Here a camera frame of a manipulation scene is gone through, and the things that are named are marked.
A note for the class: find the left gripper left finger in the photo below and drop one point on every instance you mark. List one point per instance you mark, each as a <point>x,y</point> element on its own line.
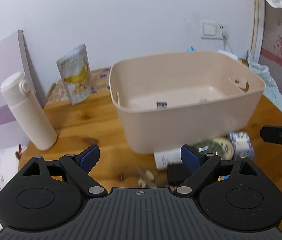
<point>77,168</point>

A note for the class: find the white wall socket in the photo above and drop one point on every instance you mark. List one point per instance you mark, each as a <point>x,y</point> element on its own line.
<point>222,31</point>

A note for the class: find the blue cartoon tissue pack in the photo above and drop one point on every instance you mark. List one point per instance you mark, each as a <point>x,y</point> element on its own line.
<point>220,178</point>

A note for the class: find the light blue quilt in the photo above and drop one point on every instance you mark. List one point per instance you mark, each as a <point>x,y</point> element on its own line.
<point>271,91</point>

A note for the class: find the white wall switch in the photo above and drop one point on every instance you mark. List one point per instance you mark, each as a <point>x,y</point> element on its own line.
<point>208,30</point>

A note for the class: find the black cube box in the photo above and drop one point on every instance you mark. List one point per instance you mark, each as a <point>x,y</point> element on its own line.
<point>177,174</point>

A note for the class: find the bag of dried herbs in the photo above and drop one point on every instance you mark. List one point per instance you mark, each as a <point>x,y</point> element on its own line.
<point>209,146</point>

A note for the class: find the small wooden hair clip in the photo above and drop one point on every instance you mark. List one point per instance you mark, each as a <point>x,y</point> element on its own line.
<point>146,179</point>

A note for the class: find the round decorated tin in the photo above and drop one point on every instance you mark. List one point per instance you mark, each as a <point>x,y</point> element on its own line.
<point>227,152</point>

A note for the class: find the blue white soap box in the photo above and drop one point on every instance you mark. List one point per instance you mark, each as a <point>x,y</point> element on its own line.
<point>242,144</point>

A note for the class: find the beige plastic storage bin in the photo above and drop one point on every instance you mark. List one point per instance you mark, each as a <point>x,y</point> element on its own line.
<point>208,95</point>

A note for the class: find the lilac leaning board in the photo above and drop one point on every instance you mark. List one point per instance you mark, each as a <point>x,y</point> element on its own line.
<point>13,58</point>

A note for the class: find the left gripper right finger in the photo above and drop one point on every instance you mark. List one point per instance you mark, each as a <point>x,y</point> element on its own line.
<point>203,169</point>

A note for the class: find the cream thermos bottle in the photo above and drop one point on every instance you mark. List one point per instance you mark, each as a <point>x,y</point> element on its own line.
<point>26,109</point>

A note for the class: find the banana chips bag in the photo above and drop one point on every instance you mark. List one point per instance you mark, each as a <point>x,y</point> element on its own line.
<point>75,74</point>

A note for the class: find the small dark card box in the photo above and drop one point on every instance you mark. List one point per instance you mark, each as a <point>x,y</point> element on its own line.
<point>161,104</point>

